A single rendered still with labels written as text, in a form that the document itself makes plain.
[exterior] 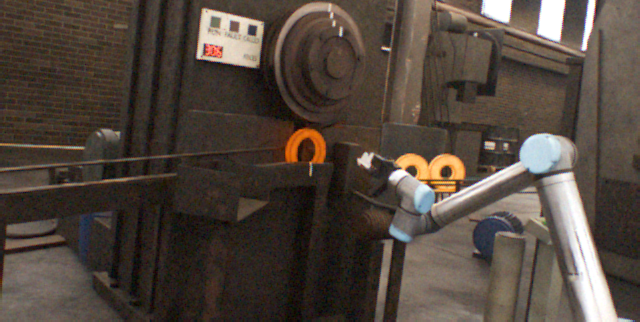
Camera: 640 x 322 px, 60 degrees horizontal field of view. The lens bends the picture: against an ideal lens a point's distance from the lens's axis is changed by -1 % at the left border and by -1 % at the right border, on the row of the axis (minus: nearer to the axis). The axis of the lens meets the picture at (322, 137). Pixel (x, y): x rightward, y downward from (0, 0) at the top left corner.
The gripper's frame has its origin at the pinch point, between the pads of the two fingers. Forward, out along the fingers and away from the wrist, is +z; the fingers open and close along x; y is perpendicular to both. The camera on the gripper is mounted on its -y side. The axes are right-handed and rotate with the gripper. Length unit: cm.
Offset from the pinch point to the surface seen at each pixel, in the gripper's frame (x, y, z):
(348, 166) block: -7.5, -7.7, 12.4
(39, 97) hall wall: -26, -189, 595
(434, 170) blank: -39.0, 0.6, -6.7
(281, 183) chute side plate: 26.5, -15.0, 10.0
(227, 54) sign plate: 49, 25, 36
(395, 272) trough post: -29, -45, -14
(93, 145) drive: 54, -58, 139
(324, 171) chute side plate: 5.5, -10.0, 11.6
